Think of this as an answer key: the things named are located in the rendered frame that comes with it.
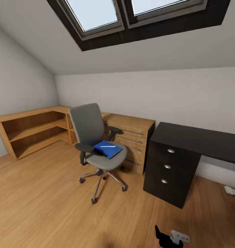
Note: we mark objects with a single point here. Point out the desk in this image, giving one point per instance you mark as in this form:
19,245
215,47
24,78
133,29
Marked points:
214,144

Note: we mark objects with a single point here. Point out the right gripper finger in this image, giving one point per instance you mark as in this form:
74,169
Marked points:
158,234

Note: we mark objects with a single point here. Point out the bookcase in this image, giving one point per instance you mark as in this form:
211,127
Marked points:
25,132
71,129
58,117

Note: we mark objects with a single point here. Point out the folder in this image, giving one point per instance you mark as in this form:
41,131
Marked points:
108,152

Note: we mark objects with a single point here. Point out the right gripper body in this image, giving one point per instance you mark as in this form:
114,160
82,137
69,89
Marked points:
166,242

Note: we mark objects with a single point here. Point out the swivel chair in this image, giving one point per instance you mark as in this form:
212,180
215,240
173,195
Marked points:
89,129

